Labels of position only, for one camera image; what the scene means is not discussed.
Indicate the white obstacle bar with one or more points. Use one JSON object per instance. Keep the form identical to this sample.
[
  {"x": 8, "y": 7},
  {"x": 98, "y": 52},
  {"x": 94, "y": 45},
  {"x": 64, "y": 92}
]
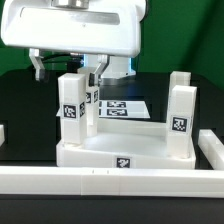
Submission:
[
  {"x": 111, "y": 182},
  {"x": 2, "y": 135},
  {"x": 212, "y": 148}
]

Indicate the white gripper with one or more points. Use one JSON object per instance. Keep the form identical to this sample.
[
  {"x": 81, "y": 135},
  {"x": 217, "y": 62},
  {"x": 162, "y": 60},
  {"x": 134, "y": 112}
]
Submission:
[{"x": 110, "y": 27}]

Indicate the white desk top tray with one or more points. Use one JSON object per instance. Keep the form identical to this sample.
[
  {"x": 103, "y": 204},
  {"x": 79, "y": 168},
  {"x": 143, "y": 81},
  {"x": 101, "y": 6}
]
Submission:
[{"x": 124, "y": 144}]

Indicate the white front obstacle bar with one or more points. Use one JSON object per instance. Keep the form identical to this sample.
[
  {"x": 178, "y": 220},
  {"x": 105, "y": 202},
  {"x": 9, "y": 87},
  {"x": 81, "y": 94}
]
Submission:
[{"x": 111, "y": 182}]

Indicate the white right obstacle bar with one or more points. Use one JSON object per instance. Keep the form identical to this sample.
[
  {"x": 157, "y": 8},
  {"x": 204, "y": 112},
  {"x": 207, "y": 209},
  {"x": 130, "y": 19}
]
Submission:
[{"x": 212, "y": 148}]

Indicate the white left obstacle bar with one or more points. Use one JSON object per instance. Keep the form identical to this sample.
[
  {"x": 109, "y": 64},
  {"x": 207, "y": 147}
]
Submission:
[{"x": 2, "y": 135}]

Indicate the AprilTag marker sheet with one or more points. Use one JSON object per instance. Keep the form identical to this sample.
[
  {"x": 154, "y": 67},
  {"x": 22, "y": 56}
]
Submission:
[{"x": 123, "y": 109}]

